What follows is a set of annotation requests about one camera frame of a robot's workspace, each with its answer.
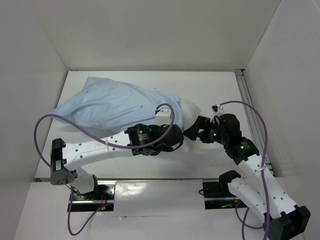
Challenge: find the aluminium frame rail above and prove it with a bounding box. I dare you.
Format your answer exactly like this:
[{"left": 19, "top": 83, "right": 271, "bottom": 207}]
[{"left": 234, "top": 68, "right": 277, "bottom": 178}]

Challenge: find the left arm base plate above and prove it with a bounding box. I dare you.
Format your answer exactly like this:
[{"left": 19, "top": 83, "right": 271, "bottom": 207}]
[{"left": 68, "top": 180, "right": 116, "bottom": 213}]

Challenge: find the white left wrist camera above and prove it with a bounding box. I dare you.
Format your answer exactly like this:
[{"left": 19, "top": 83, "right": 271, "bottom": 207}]
[{"left": 154, "top": 108, "right": 172, "bottom": 126}]

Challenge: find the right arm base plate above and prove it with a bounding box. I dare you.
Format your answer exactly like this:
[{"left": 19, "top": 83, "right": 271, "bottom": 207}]
[{"left": 198, "top": 178, "right": 247, "bottom": 210}]

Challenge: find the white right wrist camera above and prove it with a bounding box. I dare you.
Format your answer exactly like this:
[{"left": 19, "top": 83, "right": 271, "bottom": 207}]
[{"left": 211, "top": 104, "right": 225, "bottom": 123}]

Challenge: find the white pillow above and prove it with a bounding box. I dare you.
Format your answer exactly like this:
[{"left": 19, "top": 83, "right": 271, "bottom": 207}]
[{"left": 180, "top": 98, "right": 201, "bottom": 153}]

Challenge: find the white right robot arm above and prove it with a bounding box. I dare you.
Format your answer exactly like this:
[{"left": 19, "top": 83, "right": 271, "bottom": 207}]
[{"left": 183, "top": 113, "right": 311, "bottom": 240}]

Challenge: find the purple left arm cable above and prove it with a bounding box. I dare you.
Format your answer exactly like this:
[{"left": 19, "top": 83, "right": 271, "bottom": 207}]
[{"left": 33, "top": 102, "right": 176, "bottom": 236}]

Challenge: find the light blue pillowcase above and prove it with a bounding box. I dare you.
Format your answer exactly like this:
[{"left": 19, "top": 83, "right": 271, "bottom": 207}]
[{"left": 52, "top": 77, "right": 184, "bottom": 132}]

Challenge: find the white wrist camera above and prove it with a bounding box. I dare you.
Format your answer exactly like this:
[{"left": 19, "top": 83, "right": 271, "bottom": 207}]
[
  {"left": 154, "top": 108, "right": 172, "bottom": 126},
  {"left": 211, "top": 104, "right": 225, "bottom": 123}
]

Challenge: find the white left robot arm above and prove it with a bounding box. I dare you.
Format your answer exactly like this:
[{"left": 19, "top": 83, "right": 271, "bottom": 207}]
[{"left": 50, "top": 123, "right": 184, "bottom": 200}]

